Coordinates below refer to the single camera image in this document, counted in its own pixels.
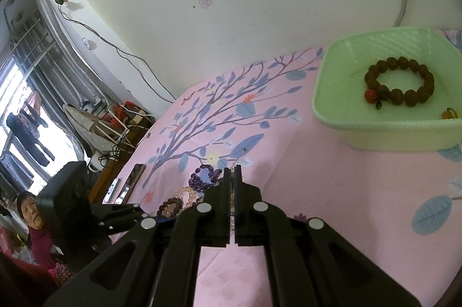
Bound woman in red sweater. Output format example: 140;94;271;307
16;191;74;287

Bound light green plastic tray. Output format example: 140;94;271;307
312;27;461;152

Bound hanging dark clothes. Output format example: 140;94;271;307
6;103;55;167

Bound dark brown mixed bead bracelet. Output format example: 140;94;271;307
157;196;187;218

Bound purple bead bracelet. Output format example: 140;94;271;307
188;164;222;194

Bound pink tree-print bed sheet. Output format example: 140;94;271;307
119;48;461;306

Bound black thin wall cable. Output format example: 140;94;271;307
53;0;177;104

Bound folded ironing board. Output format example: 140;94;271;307
63;105;128;155

